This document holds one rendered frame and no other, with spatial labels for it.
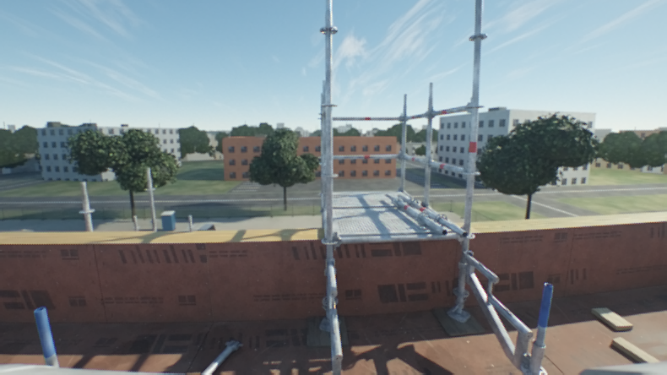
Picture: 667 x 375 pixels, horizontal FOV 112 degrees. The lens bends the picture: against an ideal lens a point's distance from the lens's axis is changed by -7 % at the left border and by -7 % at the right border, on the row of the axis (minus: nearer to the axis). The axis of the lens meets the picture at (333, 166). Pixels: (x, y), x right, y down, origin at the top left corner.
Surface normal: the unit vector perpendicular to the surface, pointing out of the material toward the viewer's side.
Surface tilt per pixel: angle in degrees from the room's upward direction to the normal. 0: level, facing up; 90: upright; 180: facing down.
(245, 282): 90
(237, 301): 90
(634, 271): 90
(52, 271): 90
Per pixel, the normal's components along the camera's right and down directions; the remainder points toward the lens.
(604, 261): 0.07, 0.13
